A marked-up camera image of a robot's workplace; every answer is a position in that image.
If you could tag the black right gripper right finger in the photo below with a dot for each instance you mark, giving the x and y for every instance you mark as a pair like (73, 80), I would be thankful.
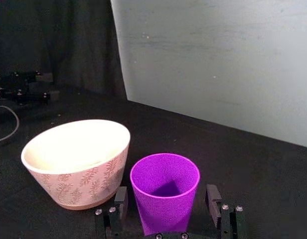
(224, 216)

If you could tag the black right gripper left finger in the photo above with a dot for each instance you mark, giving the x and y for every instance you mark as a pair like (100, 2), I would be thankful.
(117, 215)

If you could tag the black gripper of left arm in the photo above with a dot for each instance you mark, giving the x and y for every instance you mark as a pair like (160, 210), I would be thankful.
(4, 87)

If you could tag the purple plastic cup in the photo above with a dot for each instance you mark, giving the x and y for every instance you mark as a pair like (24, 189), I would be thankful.
(166, 174)

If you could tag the black curtain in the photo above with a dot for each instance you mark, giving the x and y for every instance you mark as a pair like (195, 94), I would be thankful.
(63, 39)

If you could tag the black table cloth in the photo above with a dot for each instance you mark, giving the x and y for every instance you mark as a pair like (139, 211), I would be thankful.
(218, 154)

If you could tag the pink bowl with leaf pattern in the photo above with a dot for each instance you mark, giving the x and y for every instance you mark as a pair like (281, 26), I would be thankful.
(76, 159)

